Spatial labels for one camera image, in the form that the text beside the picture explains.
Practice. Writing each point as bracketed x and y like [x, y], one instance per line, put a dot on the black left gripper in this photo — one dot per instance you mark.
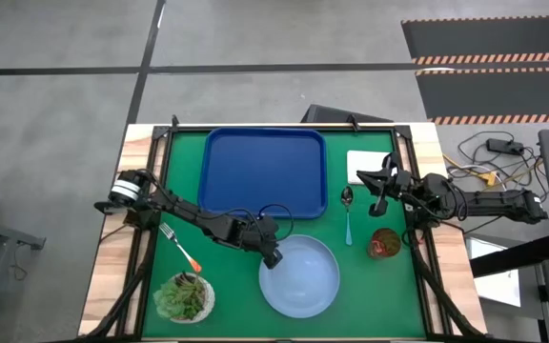
[255, 233]

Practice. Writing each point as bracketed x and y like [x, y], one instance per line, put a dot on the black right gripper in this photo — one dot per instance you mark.
[396, 178]

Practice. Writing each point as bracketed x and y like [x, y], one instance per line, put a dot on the light blue round plate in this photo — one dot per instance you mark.
[303, 281]

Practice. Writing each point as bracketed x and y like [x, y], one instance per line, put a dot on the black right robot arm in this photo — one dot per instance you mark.
[494, 202]

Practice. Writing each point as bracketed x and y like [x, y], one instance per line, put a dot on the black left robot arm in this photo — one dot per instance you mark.
[184, 209]

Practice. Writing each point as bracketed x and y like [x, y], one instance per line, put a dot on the red translucent plastic cup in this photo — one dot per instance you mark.
[385, 244]

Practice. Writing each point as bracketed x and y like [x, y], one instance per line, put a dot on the blue plastic tray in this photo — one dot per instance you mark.
[260, 171]

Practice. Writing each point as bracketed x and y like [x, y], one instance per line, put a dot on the white spiral notebook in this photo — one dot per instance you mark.
[358, 164]

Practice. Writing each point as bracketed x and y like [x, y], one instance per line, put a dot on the black table clamp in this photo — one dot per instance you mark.
[175, 123]
[353, 123]

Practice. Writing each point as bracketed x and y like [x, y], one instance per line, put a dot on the black equipment case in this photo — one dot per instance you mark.
[336, 115]

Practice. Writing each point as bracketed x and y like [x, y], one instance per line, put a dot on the green succulent in white pot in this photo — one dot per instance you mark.
[181, 300]

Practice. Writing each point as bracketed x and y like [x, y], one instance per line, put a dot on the green table mat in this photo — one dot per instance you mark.
[379, 295]

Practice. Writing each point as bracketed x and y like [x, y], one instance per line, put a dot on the yellow plug connector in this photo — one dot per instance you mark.
[488, 178]

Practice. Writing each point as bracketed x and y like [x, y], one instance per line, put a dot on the black power adapter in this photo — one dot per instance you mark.
[503, 146]

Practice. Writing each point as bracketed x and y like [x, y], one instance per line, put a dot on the black floor mat orange stripes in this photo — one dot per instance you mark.
[489, 38]
[494, 95]

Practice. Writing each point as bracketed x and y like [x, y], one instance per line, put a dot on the white floor board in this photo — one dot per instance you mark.
[498, 286]

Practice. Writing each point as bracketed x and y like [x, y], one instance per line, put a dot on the black slanted beam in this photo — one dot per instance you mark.
[517, 255]

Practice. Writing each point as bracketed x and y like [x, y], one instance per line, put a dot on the black aluminium table frame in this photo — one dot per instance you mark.
[160, 132]

